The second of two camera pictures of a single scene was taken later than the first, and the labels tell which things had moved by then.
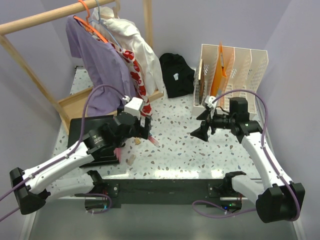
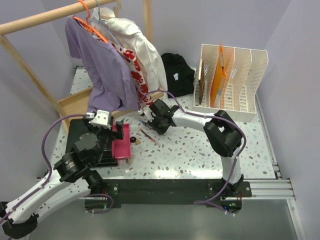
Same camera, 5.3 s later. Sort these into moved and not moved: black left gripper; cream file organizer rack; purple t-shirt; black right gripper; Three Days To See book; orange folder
Moved: black right gripper; black left gripper
Not moved: cream file organizer rack; orange folder; Three Days To See book; purple t-shirt
